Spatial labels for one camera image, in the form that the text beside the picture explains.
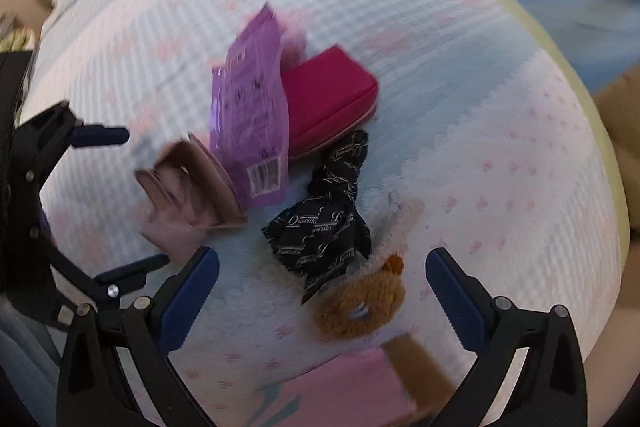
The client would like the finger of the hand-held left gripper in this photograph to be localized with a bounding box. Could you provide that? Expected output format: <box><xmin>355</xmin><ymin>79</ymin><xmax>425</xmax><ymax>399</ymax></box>
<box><xmin>19</xmin><ymin>101</ymin><xmax>131</xmax><ymax>188</ymax></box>
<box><xmin>37</xmin><ymin>232</ymin><xmax>171</xmax><ymax>308</ymax></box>

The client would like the brown cardboard piece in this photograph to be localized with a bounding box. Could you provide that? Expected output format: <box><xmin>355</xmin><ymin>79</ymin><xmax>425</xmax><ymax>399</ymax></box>
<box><xmin>382</xmin><ymin>334</ymin><xmax>458</xmax><ymax>413</ymax></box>

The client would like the magenta zip pouch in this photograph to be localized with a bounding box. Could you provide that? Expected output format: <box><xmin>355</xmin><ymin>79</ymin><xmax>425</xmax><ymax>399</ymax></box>
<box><xmin>280</xmin><ymin>46</ymin><xmax>380</xmax><ymax>160</ymax></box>

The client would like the white pink-flowered blanket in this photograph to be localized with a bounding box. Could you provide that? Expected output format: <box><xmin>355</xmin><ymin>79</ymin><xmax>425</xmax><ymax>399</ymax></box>
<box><xmin>20</xmin><ymin>0</ymin><xmax>623</xmax><ymax>427</ymax></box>

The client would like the purple plastic packet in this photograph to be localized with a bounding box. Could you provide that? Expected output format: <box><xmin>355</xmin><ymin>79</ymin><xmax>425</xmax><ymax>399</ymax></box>
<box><xmin>210</xmin><ymin>3</ymin><xmax>291</xmax><ymax>209</ymax></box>

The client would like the green striped cloth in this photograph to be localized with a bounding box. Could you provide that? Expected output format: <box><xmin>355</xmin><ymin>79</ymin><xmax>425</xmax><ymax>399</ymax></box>
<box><xmin>0</xmin><ymin>27</ymin><xmax>37</xmax><ymax>54</ymax></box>

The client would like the black printed wrapper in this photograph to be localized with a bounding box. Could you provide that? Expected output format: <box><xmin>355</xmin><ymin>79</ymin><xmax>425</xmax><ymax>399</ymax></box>
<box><xmin>261</xmin><ymin>129</ymin><xmax>373</xmax><ymax>306</ymax></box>

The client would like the brown plush toy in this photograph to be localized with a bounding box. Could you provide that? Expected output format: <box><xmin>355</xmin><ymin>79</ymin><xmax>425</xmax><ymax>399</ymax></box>
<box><xmin>312</xmin><ymin>253</ymin><xmax>406</xmax><ymax>342</ymax></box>

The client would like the beige open wallet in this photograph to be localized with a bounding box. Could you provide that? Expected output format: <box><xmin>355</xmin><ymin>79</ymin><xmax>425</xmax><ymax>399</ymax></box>
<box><xmin>135</xmin><ymin>133</ymin><xmax>249</xmax><ymax>260</ymax></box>

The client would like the pink box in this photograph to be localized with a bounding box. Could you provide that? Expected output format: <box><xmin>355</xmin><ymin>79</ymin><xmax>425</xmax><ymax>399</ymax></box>
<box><xmin>257</xmin><ymin>349</ymin><xmax>418</xmax><ymax>427</ymax></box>

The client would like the grey cloth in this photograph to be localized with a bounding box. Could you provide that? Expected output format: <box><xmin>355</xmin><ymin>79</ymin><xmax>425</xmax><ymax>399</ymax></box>
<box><xmin>0</xmin><ymin>307</ymin><xmax>63</xmax><ymax>427</ymax></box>

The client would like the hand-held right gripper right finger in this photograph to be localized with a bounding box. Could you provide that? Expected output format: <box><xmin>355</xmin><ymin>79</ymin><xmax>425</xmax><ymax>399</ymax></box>
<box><xmin>425</xmin><ymin>248</ymin><xmax>588</xmax><ymax>427</ymax></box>

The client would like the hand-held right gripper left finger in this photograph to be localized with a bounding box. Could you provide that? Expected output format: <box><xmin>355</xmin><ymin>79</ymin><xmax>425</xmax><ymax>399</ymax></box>
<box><xmin>56</xmin><ymin>247</ymin><xmax>221</xmax><ymax>427</ymax></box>

